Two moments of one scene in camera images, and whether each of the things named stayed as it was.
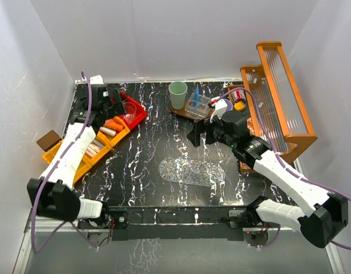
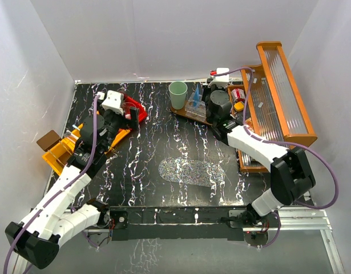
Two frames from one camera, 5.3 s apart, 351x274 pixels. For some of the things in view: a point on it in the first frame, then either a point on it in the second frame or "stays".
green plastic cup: (178, 90) stays
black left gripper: (117, 105) → (132, 123)
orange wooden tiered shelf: (275, 104) stays
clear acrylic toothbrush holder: (198, 105) stays
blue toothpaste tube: (197, 95) stays
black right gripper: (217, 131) → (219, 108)
